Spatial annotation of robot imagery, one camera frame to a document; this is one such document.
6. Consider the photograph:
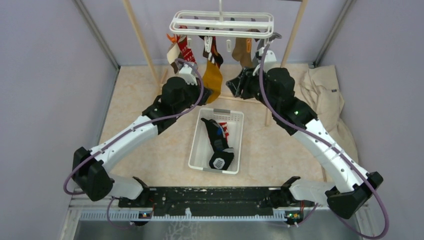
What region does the mustard striped sock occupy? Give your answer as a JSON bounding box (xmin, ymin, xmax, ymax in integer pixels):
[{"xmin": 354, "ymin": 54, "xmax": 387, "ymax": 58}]
[{"xmin": 202, "ymin": 36, "xmax": 224, "ymax": 104}]

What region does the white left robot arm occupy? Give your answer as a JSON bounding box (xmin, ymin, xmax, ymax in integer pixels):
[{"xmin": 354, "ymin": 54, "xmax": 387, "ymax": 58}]
[{"xmin": 71, "ymin": 77, "xmax": 213, "ymax": 207}]

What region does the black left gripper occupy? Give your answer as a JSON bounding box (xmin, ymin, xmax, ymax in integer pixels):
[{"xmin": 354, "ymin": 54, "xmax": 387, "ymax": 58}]
[{"xmin": 174, "ymin": 76, "xmax": 213, "ymax": 115}]

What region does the red character sock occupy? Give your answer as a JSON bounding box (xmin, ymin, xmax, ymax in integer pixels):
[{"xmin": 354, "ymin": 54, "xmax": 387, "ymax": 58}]
[{"xmin": 218, "ymin": 122, "xmax": 229, "ymax": 140}]

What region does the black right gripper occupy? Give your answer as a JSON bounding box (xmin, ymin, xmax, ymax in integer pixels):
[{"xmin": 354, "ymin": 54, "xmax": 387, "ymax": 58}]
[{"xmin": 226, "ymin": 65, "xmax": 279, "ymax": 112}]

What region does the tan brown sock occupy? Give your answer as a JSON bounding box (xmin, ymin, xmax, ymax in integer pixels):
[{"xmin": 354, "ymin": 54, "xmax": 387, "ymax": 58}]
[{"xmin": 231, "ymin": 37, "xmax": 253, "ymax": 68}]

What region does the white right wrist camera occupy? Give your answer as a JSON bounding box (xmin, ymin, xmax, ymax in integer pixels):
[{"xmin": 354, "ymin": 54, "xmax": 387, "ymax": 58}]
[{"xmin": 252, "ymin": 48, "xmax": 277, "ymax": 76}]

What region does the white plastic basket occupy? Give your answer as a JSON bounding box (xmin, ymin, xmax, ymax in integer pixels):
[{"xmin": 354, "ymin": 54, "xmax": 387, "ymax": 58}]
[{"xmin": 188, "ymin": 107, "xmax": 244, "ymax": 175}]

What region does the white clip hanger frame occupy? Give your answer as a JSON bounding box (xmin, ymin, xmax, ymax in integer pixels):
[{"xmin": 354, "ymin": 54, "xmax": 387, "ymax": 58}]
[{"xmin": 169, "ymin": 0, "xmax": 275, "ymax": 39}]

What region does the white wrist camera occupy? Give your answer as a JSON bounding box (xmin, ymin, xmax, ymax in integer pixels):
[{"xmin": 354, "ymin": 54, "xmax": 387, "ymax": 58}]
[
  {"xmin": 177, "ymin": 63, "xmax": 198, "ymax": 86},
  {"xmin": 252, "ymin": 48, "xmax": 277, "ymax": 76}
]

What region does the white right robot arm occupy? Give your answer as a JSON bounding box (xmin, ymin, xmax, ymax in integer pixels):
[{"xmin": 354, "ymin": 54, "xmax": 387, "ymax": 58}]
[{"xmin": 225, "ymin": 67, "xmax": 383, "ymax": 220}]

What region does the black blue sock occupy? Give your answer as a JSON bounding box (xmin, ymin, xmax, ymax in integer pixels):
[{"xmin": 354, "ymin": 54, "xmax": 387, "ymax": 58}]
[{"xmin": 200, "ymin": 117, "xmax": 235, "ymax": 171}]

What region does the beige cloth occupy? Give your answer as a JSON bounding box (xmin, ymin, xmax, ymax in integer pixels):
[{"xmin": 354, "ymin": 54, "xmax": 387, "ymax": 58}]
[{"xmin": 299, "ymin": 65, "xmax": 359, "ymax": 163}]

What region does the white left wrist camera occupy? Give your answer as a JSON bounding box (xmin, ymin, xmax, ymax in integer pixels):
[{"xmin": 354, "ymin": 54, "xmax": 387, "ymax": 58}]
[{"xmin": 177, "ymin": 63, "xmax": 198, "ymax": 86}]

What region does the red white patterned sock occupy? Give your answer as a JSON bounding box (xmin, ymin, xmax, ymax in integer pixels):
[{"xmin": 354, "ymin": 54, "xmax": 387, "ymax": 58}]
[{"xmin": 176, "ymin": 35, "xmax": 197, "ymax": 64}]

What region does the grey sock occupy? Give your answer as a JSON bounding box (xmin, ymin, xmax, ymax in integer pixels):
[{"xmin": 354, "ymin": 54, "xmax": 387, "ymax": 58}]
[{"xmin": 252, "ymin": 32, "xmax": 282, "ymax": 68}]

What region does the wooden rack frame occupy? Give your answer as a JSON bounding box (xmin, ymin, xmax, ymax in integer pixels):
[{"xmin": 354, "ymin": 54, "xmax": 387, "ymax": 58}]
[{"xmin": 121, "ymin": 0, "xmax": 308, "ymax": 127}]

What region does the beige brown sock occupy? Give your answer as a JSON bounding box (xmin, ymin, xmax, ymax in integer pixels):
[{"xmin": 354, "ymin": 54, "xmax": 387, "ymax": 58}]
[{"xmin": 166, "ymin": 43, "xmax": 182, "ymax": 74}]

